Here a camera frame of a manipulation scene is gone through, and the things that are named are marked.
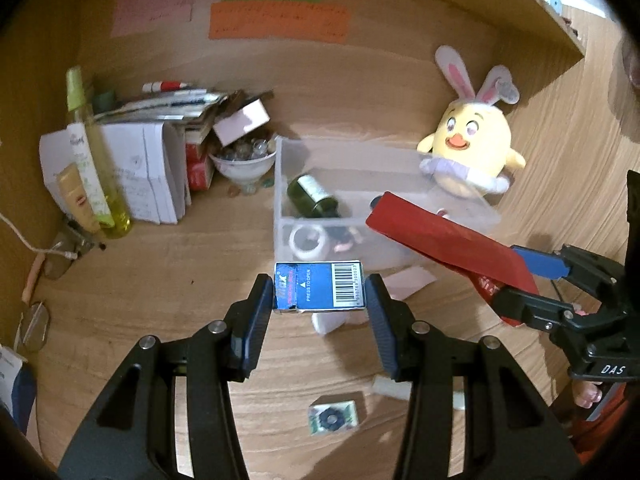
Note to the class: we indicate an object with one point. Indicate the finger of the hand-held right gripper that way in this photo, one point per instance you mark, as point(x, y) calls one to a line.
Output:
point(530, 305)
point(536, 263)

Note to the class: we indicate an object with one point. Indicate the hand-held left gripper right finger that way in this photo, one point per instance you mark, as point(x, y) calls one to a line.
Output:
point(381, 321)

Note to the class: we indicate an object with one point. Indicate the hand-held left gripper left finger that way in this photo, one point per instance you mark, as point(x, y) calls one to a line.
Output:
point(260, 312)

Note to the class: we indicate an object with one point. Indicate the small blue cardboard box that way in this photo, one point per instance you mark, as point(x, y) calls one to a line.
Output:
point(320, 287)

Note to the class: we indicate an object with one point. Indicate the red paper envelope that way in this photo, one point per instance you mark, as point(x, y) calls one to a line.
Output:
point(440, 240)

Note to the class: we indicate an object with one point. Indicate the clear plastic storage bin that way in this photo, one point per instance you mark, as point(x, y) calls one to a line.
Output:
point(380, 170)

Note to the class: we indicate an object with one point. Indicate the person's right hand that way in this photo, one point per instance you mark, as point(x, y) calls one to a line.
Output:
point(589, 394)

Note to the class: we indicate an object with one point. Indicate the white paper scrap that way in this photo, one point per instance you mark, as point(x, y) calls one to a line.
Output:
point(332, 322)

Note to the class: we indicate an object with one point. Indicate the white eraser block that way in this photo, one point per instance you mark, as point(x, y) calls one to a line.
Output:
point(392, 388)

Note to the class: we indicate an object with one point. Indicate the white tape roll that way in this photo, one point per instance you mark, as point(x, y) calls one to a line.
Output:
point(307, 242)

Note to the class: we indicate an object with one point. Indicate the small square printed packet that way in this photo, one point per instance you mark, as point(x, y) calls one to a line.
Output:
point(332, 416)

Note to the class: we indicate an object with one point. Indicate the small black round cap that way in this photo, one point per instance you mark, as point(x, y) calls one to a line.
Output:
point(378, 203)

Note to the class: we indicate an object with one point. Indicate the dark green glass bottle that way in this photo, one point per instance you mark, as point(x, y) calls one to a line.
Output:
point(310, 192)

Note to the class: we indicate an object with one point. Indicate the yellow chick plush bunny ears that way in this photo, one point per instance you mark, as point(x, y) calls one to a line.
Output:
point(470, 140)

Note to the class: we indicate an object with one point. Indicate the white ceramic bowl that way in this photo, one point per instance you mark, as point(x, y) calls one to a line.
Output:
point(242, 170)

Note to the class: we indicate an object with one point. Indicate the red books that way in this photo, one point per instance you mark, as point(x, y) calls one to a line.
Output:
point(199, 170)

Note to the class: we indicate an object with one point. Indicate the white folded paper sheets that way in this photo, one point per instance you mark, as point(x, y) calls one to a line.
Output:
point(150, 175)

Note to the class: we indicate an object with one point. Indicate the small white box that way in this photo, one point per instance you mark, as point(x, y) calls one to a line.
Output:
point(240, 122)

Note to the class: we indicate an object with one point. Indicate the yellow green spray bottle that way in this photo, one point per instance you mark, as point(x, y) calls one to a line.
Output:
point(107, 185)

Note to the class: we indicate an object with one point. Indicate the beige cosmetic tube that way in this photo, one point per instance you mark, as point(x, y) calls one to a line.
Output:
point(77, 195)

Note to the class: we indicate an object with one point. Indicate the clear eyeglasses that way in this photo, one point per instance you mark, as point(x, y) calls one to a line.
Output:
point(34, 325)

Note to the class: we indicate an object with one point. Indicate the stack of booklets and papers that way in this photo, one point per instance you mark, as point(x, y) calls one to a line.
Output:
point(165, 105)

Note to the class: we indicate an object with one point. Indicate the red white marker pen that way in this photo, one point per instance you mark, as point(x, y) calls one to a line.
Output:
point(167, 86)

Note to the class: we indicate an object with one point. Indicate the blue white pouch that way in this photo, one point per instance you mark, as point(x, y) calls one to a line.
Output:
point(17, 390)

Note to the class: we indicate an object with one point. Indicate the wooden shelf board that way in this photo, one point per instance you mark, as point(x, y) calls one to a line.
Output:
point(540, 5)

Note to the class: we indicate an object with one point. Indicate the small green box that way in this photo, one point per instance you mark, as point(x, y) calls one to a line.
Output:
point(105, 101)

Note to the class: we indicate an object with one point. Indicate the orange paper note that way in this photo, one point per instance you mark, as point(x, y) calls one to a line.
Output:
point(277, 22)

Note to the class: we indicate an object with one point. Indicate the pink sticky note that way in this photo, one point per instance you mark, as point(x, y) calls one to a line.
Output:
point(150, 5)

